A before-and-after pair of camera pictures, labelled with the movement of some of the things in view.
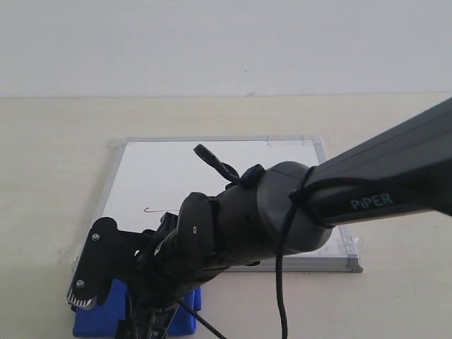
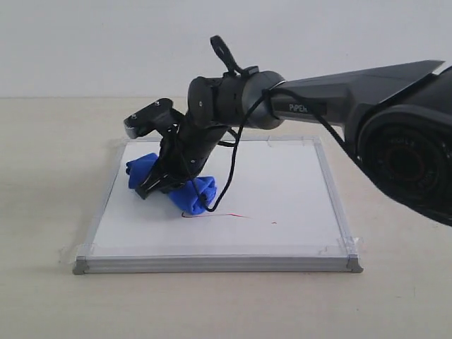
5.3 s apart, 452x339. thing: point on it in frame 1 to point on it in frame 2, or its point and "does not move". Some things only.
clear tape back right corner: (302, 139) does not move
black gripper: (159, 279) to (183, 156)
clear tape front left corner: (70, 253) does not move
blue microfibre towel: (102, 320) to (195, 197)
